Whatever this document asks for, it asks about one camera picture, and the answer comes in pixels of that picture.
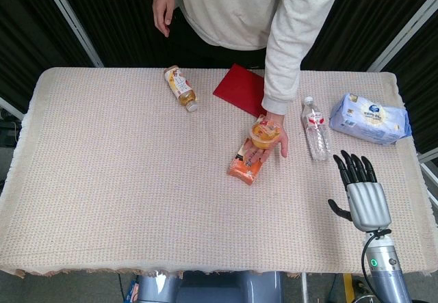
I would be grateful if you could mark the red paper envelope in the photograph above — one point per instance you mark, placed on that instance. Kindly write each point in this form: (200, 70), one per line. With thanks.
(239, 89)

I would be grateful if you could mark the orange snack packet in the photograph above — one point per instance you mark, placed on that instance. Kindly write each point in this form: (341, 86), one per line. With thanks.
(247, 162)

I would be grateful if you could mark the orange jelly cup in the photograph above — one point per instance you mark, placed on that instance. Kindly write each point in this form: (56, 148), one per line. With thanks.
(265, 132)

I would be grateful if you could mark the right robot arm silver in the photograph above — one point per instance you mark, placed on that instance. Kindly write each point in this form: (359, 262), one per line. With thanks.
(386, 265)

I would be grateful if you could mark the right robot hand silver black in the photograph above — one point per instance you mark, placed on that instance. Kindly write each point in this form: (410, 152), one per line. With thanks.
(369, 204)

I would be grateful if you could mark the person torso white sweatshirt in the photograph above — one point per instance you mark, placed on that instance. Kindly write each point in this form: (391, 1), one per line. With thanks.
(232, 9)

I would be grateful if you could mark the blue white tissue pack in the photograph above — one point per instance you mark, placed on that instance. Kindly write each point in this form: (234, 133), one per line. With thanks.
(371, 119)

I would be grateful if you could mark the white metal frame bar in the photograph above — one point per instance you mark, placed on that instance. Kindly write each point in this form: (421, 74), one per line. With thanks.
(403, 33)
(73, 20)

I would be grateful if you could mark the yellow tea bottle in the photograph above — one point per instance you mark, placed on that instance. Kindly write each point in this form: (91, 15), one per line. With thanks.
(180, 88)

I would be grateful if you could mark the person left hand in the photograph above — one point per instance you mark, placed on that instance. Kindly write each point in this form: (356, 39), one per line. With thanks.
(282, 139)

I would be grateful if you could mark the clear water bottle red label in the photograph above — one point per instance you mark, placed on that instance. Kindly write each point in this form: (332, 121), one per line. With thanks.
(315, 129)

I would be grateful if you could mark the beige woven tablecloth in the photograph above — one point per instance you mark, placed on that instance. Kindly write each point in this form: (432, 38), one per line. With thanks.
(137, 180)

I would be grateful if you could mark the person right hand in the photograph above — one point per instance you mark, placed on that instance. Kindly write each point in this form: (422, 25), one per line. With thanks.
(163, 12)

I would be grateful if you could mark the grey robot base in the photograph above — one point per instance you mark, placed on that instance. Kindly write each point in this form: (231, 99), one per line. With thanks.
(208, 287)

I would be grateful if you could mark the person left forearm white sleeve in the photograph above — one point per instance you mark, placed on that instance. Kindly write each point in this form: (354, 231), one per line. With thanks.
(294, 43)

